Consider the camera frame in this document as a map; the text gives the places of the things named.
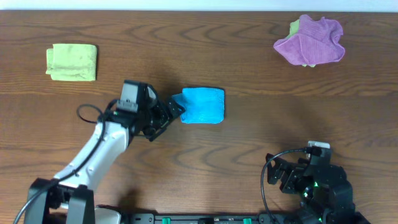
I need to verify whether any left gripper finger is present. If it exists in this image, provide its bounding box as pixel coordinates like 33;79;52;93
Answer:
166;97;185;119
149;119;173;142

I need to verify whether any blue cloth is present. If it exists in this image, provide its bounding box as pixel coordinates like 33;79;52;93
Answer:
172;87;225;124

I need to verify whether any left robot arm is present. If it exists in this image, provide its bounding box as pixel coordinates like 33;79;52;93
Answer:
14;94;185;223

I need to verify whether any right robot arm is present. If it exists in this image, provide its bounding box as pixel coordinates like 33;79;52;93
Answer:
261;149;369;224

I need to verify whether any folded green cloth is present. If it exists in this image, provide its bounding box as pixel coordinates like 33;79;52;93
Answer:
45;44;98;82

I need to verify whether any crumpled green cloth under purple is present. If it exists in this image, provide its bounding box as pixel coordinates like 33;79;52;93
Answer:
286;19;315;68

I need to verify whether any right black cable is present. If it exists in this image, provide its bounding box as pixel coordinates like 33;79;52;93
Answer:
260;147;312;224

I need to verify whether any black cable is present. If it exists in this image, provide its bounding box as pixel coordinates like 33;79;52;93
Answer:
12;103;121;224
260;147;312;224

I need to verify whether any left black cable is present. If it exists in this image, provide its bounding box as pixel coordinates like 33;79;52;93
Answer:
12;103;121;224

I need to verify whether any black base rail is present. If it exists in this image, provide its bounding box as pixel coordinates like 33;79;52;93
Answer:
96;212;371;224

